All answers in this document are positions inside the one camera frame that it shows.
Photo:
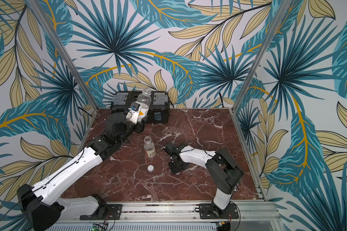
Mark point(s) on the left aluminium corner post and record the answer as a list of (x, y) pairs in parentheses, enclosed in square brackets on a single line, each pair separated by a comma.
[(49, 29)]

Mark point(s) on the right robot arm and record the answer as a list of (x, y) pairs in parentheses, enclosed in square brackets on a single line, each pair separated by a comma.
[(222, 167)]

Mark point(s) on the aluminium front rail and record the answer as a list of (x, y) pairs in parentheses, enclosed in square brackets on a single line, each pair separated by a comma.
[(247, 215)]

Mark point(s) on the aluminium corner post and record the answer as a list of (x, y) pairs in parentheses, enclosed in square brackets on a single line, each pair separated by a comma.
[(262, 50), (49, 29)]

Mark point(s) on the white bottle cap on table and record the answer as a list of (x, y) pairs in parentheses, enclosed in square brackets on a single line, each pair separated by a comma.
[(150, 168)]

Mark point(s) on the small clear bottle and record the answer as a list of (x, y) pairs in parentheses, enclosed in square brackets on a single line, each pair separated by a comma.
[(149, 147)]

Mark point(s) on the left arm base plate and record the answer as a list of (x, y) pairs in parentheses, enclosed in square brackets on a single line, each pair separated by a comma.
[(105, 212)]

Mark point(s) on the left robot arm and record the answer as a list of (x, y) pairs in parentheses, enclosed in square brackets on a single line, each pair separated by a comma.
[(42, 204)]

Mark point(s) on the right aluminium corner post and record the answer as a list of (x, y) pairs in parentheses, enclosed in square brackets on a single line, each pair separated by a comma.
[(262, 50)]

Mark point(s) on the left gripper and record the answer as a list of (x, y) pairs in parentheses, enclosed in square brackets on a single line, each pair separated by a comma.
[(140, 127)]

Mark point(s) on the large white label bottle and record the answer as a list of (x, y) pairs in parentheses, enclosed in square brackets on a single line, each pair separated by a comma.
[(144, 99)]

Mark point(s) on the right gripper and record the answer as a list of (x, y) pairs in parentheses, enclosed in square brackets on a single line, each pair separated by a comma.
[(171, 148)]

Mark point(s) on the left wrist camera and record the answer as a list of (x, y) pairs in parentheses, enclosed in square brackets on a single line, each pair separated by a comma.
[(133, 112)]

